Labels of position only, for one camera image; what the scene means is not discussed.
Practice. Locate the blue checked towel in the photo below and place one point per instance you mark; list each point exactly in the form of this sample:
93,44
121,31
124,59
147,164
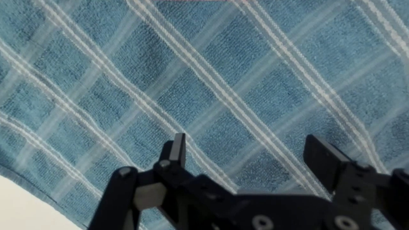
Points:
89,86

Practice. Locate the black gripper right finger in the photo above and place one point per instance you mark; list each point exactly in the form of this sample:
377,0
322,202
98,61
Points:
356,188

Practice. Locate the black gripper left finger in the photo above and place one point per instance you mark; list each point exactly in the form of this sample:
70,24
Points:
129,192

